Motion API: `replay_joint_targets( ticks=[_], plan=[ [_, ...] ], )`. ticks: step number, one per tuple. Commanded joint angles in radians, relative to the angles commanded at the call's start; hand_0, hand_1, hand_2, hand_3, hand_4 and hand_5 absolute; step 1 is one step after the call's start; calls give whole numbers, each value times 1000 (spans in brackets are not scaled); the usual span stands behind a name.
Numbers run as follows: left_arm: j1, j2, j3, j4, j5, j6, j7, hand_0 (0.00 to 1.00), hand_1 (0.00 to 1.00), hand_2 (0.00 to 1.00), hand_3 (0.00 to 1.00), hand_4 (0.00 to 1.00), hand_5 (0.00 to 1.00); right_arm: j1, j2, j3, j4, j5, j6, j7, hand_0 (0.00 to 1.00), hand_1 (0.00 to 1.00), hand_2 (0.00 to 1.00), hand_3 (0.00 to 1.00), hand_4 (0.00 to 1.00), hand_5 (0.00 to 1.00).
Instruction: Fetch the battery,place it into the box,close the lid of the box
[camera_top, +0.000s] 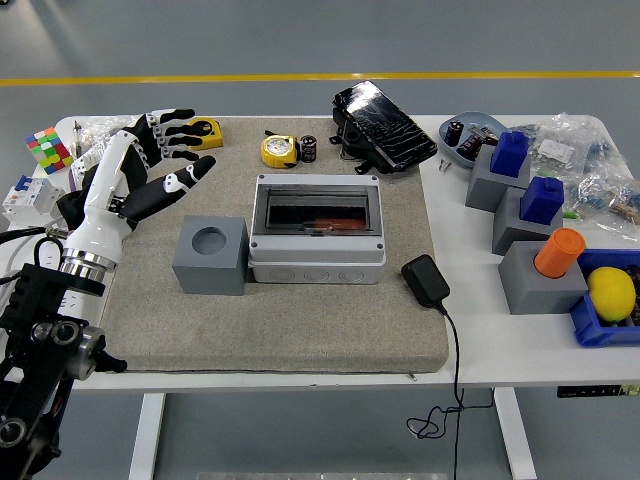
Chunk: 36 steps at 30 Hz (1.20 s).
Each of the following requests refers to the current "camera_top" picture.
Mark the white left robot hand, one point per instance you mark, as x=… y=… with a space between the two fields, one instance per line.
x=105 y=200

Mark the grey junction box clear lid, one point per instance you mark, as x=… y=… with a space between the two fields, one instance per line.
x=320 y=267

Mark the orange cylinder battery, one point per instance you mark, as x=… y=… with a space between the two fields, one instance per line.
x=345 y=223
x=559 y=252

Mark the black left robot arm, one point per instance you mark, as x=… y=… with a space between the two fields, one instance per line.
x=35 y=350

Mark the black cloth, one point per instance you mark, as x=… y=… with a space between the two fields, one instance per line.
x=70 y=210

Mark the white printed package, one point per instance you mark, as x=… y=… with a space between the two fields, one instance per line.
x=82 y=165

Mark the pen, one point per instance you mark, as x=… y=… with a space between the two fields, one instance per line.
x=76 y=137

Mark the clear bag of small parts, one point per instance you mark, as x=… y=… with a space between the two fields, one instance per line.
x=97 y=127

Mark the white circuit breaker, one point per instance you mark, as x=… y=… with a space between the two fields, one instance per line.
x=30 y=200

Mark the large colourful puzzle cube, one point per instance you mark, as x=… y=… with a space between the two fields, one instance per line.
x=49 y=150

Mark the white power strip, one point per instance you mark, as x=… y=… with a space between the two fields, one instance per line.
x=50 y=255

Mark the yellow tape measure black print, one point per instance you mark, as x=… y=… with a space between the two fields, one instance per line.
x=219 y=141

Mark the grey holder block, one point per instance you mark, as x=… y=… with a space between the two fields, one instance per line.
x=482 y=190
x=530 y=295
x=510 y=225
x=210 y=275

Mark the yellow tape measure chrome face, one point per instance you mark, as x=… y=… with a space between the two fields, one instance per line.
x=277 y=150

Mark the black capacitor cylinder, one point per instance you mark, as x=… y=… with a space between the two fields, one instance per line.
x=309 y=149
x=454 y=132

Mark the grey-brown mat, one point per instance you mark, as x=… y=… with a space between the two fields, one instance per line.
x=300 y=325

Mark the white table leg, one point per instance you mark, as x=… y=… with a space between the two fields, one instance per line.
x=517 y=440
x=147 y=440

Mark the glossy black case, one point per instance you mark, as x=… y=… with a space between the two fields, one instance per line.
x=385 y=125

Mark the black power adapter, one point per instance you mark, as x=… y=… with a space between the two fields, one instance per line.
x=425 y=280

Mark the dark red capacitor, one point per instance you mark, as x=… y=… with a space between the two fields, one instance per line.
x=469 y=145

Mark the blue-grey tray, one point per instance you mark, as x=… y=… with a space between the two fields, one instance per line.
x=480 y=120

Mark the blue square block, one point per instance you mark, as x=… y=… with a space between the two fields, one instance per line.
x=509 y=155
x=541 y=200

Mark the clear bag of resistors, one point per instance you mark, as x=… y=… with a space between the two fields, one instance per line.
x=610 y=200
x=560 y=145

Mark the small green part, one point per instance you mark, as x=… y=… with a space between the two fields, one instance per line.
x=570 y=215

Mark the blue plastic bin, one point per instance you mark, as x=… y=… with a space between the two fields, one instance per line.
x=595 y=330

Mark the yellow lemon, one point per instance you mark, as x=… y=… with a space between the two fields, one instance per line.
x=611 y=294

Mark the black table control panel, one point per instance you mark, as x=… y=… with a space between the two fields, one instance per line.
x=595 y=391

